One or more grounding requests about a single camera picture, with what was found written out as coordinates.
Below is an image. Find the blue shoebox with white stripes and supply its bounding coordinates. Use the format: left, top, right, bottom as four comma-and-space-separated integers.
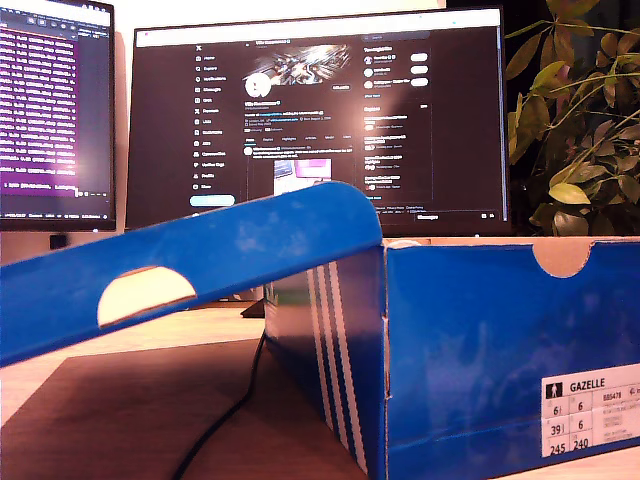
0, 180, 640, 480

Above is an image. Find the wide black Huawei monitor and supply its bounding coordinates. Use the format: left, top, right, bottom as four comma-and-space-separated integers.
123, 5, 514, 239

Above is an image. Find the green leafy houseplant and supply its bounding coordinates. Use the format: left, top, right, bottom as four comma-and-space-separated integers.
505, 0, 640, 238

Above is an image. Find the monitor with purple text screen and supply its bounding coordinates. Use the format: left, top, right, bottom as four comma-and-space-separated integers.
0, 0, 117, 233

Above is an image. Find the black cable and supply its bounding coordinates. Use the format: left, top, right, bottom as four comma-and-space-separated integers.
169, 331, 268, 480

